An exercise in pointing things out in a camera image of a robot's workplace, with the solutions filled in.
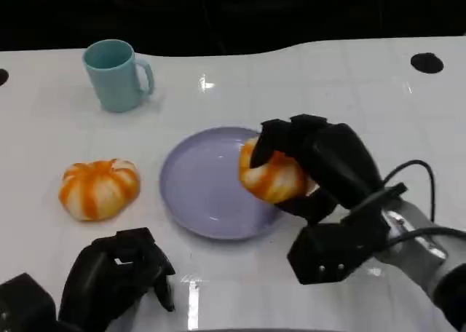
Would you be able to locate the black round table grommet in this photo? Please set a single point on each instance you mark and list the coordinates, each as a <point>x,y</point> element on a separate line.
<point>2,77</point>
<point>426,62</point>

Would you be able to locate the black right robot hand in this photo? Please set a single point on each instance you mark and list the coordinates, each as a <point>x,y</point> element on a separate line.
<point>335,157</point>

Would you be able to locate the orange white toy bread roll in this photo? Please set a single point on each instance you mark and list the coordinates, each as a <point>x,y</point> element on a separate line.
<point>98,190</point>
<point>273,179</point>

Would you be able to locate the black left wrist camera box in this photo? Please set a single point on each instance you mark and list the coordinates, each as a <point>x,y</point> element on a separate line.
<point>25,306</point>

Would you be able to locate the pale green mug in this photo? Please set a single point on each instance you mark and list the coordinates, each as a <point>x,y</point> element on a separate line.
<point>111,79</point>

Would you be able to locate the lilac plate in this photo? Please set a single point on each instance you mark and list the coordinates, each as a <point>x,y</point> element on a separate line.
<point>204,186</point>

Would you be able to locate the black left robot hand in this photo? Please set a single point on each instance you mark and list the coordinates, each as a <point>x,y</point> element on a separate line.
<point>91,277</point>

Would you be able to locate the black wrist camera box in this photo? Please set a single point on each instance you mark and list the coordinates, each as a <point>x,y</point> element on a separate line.
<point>327,252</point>
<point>25,306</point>

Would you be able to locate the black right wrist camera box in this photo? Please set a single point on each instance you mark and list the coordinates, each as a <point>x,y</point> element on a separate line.
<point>327,252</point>

